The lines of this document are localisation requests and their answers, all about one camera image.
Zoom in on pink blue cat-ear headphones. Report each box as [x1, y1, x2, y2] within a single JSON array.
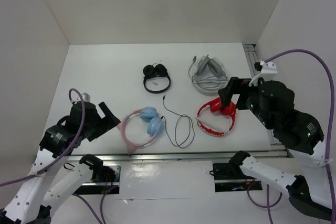
[[117, 106, 165, 155]]

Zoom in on black on-ear headphones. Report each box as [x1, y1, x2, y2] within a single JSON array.
[[143, 63, 171, 94]]

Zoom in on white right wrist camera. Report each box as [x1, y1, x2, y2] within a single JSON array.
[[249, 61, 278, 87]]

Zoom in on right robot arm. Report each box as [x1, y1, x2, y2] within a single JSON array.
[[218, 77, 335, 222]]

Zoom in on black audio cable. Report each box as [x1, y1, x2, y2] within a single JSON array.
[[160, 94, 195, 149]]

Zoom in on grey white headphones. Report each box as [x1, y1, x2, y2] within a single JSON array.
[[188, 55, 229, 97]]

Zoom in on red white headphones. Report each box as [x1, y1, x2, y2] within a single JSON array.
[[195, 98, 236, 137]]

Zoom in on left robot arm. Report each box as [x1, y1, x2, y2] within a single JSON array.
[[1, 102, 120, 223]]

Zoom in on aluminium front rail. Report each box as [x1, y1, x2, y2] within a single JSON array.
[[65, 150, 289, 162]]

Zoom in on aluminium side rail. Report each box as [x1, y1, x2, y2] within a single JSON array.
[[243, 44, 283, 146]]

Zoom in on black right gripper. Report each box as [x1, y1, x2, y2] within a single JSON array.
[[215, 74, 271, 126]]

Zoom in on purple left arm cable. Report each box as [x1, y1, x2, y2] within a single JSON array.
[[0, 88, 85, 188]]

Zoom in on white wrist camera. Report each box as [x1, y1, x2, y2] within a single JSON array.
[[69, 92, 91, 103], [249, 61, 278, 87]]

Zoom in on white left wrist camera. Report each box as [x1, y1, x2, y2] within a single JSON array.
[[69, 92, 91, 103]]

